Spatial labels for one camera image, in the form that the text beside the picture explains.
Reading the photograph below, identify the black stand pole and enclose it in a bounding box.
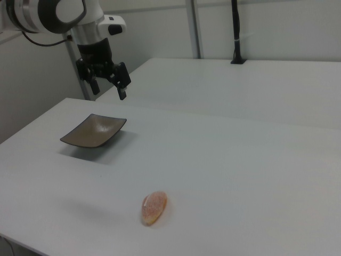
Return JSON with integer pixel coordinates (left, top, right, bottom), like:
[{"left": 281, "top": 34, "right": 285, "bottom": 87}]
[{"left": 230, "top": 0, "right": 247, "bottom": 65}]

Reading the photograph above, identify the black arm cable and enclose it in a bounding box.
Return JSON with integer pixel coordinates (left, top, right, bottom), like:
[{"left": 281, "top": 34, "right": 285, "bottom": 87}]
[{"left": 21, "top": 31, "right": 73, "bottom": 46}]

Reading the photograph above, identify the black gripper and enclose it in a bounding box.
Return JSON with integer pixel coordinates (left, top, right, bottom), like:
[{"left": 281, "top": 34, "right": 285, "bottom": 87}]
[{"left": 75, "top": 38, "right": 132, "bottom": 101}]

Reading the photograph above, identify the orange sugared bread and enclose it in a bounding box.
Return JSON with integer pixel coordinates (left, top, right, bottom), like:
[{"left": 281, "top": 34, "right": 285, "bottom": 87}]
[{"left": 140, "top": 190, "right": 169, "bottom": 227}]

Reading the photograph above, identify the square brown ceramic plate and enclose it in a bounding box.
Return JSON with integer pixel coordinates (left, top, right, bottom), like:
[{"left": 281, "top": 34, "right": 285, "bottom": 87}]
[{"left": 60, "top": 113, "right": 127, "bottom": 148}]

